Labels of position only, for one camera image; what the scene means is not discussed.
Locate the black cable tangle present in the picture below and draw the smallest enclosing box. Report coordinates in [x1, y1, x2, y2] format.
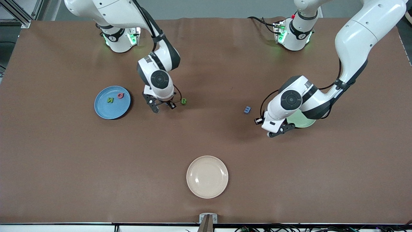
[235, 223, 412, 232]

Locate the cream plate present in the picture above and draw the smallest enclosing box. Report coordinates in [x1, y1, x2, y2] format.
[186, 156, 229, 199]

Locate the aluminium frame profile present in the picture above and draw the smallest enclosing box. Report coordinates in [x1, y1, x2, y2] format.
[0, 0, 32, 29]
[31, 0, 44, 20]

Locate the green plate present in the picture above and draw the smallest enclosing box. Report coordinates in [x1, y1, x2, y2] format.
[286, 109, 318, 128]

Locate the blue plate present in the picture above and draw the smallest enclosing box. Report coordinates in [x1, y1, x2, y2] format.
[94, 85, 131, 120]

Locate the brown table cover cloth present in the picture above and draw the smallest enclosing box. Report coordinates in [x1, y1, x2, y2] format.
[0, 17, 412, 224]

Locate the grey metal mount bracket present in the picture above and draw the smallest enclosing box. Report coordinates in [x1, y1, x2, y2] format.
[197, 213, 218, 232]

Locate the black base cable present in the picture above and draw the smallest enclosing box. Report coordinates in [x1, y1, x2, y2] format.
[247, 16, 278, 34]

